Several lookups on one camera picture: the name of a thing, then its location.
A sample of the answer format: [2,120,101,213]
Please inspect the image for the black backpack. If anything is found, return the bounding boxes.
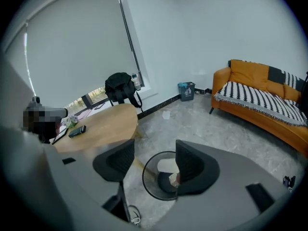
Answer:
[104,72,144,113]

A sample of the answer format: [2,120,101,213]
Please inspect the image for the white window sill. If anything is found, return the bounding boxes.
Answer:
[61,84,154,122]

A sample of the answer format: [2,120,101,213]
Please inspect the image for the black white patterned throw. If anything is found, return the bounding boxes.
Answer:
[268,65,307,91]

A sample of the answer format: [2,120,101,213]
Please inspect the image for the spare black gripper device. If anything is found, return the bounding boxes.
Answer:
[282,175,297,193]

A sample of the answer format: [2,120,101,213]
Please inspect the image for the orange sofa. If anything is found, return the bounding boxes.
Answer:
[208,59,308,159]

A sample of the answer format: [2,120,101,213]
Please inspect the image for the wooden coffee table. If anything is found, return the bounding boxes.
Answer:
[51,103,157,178]

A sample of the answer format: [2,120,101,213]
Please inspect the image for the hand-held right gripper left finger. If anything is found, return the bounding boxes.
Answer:
[47,138,136,231]

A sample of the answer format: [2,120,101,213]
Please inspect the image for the black waste bin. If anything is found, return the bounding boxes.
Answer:
[142,150,181,201]

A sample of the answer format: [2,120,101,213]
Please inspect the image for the white rectangular box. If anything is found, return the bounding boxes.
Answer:
[157,158,180,174]

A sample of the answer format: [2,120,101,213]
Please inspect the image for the dark blue remote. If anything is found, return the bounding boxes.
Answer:
[68,125,87,139]

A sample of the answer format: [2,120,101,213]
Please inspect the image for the person's grey hoodie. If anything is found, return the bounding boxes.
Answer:
[0,54,80,231]

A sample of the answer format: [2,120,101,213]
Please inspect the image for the grey plastic bin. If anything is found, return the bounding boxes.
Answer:
[177,81,196,103]

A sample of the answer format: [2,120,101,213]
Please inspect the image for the grey roller blind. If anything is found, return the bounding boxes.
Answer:
[4,0,140,110]

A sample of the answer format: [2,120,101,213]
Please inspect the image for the clear water bottle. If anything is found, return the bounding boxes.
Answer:
[131,73,141,91]

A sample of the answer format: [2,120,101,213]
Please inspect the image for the head-worn camera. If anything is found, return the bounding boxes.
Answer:
[27,95,43,108]

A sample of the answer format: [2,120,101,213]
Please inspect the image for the person's head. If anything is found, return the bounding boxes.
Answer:
[23,106,68,144]

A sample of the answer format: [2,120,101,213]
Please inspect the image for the black white striped blanket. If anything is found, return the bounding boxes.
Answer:
[213,80,308,128]

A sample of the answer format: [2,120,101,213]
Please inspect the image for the artificial flower bunch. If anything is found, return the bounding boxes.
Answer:
[63,114,79,129]

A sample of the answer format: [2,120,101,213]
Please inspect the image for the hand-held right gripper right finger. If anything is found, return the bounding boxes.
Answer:
[143,139,294,231]

